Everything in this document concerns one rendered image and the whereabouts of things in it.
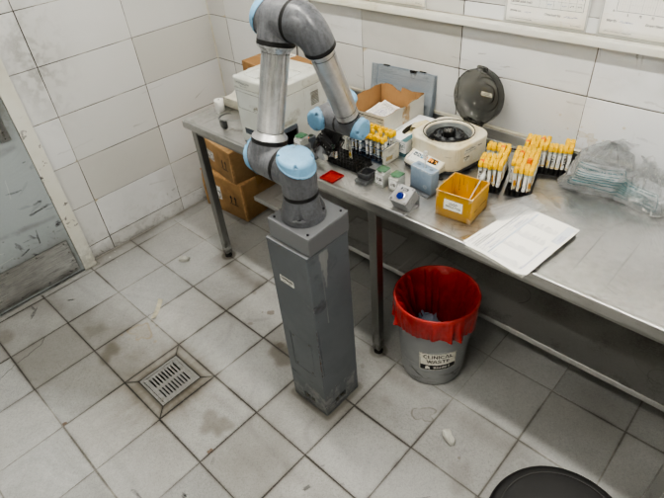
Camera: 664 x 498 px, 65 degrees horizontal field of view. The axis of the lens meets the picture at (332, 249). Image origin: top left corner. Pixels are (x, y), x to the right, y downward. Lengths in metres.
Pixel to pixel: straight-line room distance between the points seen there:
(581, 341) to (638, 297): 0.72
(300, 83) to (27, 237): 1.76
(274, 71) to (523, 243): 0.92
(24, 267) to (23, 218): 0.28
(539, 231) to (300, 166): 0.79
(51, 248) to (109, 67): 1.04
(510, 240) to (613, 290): 0.32
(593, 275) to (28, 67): 2.63
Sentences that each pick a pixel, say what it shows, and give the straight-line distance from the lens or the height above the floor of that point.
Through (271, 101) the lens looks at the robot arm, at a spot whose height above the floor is 1.32.
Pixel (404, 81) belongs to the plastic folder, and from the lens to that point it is 2.46.
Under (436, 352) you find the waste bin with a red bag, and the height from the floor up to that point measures 0.25.
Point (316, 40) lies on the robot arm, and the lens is 1.51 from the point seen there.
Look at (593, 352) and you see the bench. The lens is 2.31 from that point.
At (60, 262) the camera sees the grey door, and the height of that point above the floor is 0.13.
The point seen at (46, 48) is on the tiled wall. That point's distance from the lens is 3.06.
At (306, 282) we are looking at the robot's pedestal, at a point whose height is 0.77.
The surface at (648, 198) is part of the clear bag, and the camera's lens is 1.98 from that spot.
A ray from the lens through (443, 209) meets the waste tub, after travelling 1.81.
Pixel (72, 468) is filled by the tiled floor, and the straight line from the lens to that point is 2.51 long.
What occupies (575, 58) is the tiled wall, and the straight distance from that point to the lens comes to 2.09.
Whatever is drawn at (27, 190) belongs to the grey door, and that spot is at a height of 0.61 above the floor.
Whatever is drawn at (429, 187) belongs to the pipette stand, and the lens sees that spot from 1.89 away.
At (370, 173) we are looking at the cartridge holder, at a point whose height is 0.89.
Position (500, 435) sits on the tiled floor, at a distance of 2.31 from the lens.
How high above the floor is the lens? 1.93
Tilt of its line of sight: 39 degrees down
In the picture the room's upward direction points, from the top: 5 degrees counter-clockwise
